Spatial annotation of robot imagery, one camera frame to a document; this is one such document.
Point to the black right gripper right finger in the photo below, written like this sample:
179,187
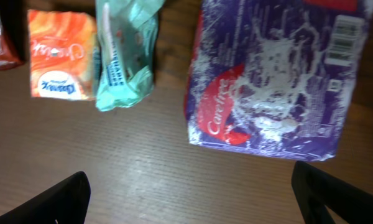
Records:
317,192

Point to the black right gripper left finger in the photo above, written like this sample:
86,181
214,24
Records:
64,203

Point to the purple red sanitary pad pack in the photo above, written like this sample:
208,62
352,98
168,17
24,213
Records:
275,78

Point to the orange tissue pack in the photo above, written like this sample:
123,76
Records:
62,46

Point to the teal green wipes packet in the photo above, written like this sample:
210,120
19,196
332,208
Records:
127,33

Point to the red brown snack bar wrapper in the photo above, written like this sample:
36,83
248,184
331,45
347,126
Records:
0,40

